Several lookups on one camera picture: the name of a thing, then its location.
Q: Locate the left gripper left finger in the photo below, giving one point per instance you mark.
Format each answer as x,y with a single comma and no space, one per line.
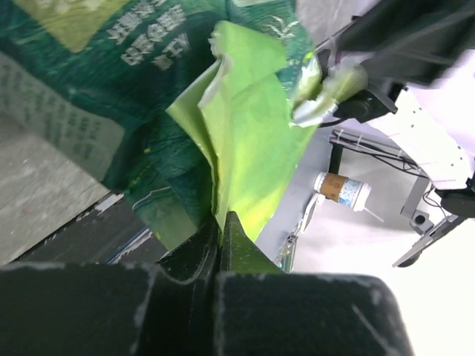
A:
163,308

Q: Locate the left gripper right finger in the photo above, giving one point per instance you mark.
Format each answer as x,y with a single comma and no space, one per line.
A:
261,310

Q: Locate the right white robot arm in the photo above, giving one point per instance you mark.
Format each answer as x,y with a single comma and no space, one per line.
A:
413,56

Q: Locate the paper coffee cup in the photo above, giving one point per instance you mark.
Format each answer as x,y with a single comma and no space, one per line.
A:
343,190

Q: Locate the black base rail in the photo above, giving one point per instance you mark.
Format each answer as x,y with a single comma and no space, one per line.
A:
106,232

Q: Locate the grey monitor stand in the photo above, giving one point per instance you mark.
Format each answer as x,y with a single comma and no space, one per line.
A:
414,197

